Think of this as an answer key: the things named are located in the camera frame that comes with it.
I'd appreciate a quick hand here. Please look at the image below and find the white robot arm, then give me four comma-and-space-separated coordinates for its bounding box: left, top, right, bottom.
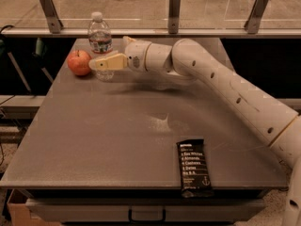
88, 36, 301, 226

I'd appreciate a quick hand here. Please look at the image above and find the right metal bracket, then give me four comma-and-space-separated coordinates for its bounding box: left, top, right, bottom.
244, 0, 269, 34

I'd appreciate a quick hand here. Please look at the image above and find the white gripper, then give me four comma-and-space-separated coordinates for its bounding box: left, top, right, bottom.
88, 36, 151, 73

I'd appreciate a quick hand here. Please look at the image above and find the left metal bracket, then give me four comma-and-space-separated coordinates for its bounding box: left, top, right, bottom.
40, 0, 63, 34

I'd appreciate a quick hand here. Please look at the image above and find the black protein bar wrapper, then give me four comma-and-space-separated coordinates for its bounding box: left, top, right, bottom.
177, 138, 214, 198

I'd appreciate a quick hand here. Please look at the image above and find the middle metal bracket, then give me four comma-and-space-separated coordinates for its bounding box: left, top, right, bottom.
167, 0, 181, 34

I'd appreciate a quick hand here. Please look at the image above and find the clear plastic water bottle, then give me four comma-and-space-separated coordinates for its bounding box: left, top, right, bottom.
87, 11, 115, 82

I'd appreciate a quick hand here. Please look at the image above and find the metal rail behind table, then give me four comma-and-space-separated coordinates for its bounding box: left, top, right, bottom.
2, 27, 301, 39

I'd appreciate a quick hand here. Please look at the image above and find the metal bracket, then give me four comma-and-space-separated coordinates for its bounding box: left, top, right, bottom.
244, 0, 269, 34
167, 0, 181, 34
40, 0, 63, 34

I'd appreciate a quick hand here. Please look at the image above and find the grey drawer with handle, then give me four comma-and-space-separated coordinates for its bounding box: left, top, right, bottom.
25, 199, 264, 223

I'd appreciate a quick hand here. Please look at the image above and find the cardboard box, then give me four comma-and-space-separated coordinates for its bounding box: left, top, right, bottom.
7, 190, 60, 226

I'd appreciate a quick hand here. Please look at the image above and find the red apple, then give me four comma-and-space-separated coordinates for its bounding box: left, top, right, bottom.
67, 50, 91, 76

